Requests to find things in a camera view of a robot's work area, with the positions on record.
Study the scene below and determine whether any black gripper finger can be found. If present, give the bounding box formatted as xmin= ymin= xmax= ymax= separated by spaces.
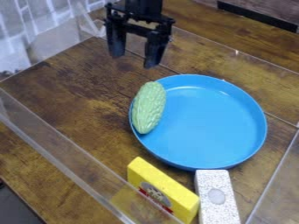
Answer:
xmin=144 ymin=31 xmax=169 ymax=69
xmin=105 ymin=20 xmax=126 ymax=58

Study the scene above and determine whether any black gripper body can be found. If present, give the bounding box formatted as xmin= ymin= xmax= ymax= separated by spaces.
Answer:
xmin=105 ymin=2 xmax=175 ymax=37

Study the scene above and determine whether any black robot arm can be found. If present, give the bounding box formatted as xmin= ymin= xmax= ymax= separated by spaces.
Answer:
xmin=104 ymin=0 xmax=175 ymax=69

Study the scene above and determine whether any blue round tray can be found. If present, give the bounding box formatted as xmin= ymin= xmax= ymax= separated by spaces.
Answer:
xmin=134 ymin=74 xmax=267 ymax=171

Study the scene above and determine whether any white curtain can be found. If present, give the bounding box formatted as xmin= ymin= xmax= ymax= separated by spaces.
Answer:
xmin=0 ymin=0 xmax=116 ymax=81

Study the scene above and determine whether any green bitter gourd toy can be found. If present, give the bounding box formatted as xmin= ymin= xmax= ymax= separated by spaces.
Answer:
xmin=130 ymin=81 xmax=165 ymax=134

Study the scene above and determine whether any yellow sponge block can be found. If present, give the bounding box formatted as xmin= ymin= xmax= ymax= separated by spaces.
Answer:
xmin=126 ymin=157 xmax=200 ymax=224

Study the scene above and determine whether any white speckled block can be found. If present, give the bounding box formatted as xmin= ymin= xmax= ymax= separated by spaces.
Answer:
xmin=193 ymin=170 xmax=240 ymax=224

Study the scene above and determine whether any clear acrylic enclosure wall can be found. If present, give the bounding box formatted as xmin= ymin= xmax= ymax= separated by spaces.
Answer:
xmin=0 ymin=0 xmax=299 ymax=224

